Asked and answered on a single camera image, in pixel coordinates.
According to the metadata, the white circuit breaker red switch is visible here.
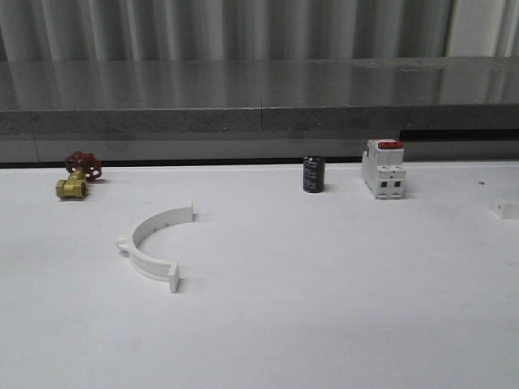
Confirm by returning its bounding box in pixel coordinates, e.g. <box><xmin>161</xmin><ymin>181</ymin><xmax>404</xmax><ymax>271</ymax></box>
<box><xmin>362</xmin><ymin>139</ymin><xmax>406</xmax><ymax>199</ymax></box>

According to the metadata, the brass valve red handwheel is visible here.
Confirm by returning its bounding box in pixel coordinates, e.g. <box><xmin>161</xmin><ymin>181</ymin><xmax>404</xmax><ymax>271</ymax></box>
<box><xmin>55</xmin><ymin>151</ymin><xmax>102</xmax><ymax>199</ymax></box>

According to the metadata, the white half-ring clamp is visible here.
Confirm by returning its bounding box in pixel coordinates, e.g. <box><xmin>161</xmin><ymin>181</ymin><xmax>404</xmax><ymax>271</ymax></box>
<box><xmin>493</xmin><ymin>199</ymin><xmax>519</xmax><ymax>221</ymax></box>
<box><xmin>117</xmin><ymin>203</ymin><xmax>194</xmax><ymax>293</ymax></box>

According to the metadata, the grey stone counter ledge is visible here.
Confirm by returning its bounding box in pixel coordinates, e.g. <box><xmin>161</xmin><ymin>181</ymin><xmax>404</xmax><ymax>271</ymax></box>
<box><xmin>1</xmin><ymin>58</ymin><xmax>518</xmax><ymax>139</ymax></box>

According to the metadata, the black cylindrical capacitor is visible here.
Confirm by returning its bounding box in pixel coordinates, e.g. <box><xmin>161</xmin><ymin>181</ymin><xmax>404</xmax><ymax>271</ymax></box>
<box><xmin>302</xmin><ymin>156</ymin><xmax>325</xmax><ymax>194</ymax></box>

